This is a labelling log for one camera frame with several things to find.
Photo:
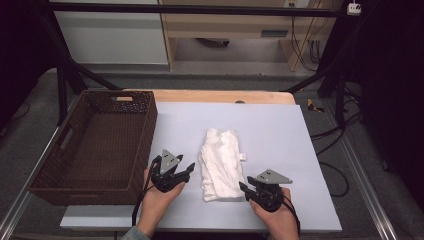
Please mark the yellow and black tape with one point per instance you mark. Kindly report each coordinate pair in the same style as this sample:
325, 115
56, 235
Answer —
313, 106

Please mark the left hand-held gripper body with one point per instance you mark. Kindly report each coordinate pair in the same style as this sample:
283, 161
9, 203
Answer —
168, 161

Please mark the white cabinet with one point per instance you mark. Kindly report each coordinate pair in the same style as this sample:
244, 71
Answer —
110, 36

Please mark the black horizontal frame bar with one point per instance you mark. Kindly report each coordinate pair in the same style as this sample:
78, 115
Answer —
200, 9

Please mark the light wooden desk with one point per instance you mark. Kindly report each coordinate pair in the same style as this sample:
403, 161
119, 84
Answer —
226, 25

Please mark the aluminium rail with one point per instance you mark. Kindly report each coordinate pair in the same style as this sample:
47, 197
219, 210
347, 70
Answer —
13, 215
383, 223

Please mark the small white device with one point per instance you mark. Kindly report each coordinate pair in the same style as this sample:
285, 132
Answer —
354, 8

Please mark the white baby romper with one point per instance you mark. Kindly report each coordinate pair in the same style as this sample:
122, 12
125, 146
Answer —
220, 166

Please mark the black metal stand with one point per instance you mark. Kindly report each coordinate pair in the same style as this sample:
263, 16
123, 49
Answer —
340, 93
62, 86

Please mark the brown woven basket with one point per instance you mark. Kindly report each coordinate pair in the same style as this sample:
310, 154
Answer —
100, 150

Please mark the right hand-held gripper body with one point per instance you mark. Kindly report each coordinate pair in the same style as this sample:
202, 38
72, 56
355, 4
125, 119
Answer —
273, 176

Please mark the person's left hand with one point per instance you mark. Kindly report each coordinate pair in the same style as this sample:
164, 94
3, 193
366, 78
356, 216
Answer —
156, 206

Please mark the black curtain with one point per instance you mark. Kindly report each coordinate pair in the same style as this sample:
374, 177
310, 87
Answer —
393, 83

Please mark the person's right hand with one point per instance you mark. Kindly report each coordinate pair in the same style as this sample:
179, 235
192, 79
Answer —
280, 223

